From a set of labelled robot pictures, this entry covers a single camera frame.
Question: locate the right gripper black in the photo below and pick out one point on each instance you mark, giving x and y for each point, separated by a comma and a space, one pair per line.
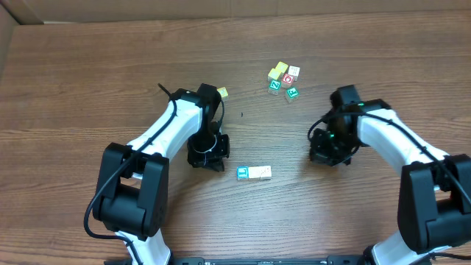
328, 154

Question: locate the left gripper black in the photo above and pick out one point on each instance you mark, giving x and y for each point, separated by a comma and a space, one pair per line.
209, 157

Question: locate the blue picture block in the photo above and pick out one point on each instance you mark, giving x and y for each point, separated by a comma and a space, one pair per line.
242, 172

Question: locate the tan yellow letter block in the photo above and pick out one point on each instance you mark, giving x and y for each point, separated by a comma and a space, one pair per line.
254, 173

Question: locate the white drawing block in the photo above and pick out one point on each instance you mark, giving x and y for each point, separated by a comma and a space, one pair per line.
265, 172

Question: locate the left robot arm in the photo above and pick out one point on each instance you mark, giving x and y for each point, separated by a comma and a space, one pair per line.
131, 195

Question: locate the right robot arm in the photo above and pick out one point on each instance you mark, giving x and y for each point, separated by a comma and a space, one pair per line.
433, 212

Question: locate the lone yellow block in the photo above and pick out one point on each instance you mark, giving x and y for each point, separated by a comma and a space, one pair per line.
223, 93

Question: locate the green picture block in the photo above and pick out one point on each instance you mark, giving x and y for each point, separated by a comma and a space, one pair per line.
292, 94

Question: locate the red picture block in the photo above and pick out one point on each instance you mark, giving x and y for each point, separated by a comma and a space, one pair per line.
287, 81

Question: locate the green Z block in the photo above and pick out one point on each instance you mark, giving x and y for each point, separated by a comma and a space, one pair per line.
274, 87

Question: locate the white letter block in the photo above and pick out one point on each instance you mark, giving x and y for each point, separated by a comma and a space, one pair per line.
294, 71

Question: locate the yellow block front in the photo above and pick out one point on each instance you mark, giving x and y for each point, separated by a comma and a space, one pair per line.
274, 74

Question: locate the yellow block rear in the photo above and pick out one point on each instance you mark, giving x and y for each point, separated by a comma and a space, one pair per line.
282, 67

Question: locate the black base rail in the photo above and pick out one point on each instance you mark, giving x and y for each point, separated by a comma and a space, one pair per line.
265, 261

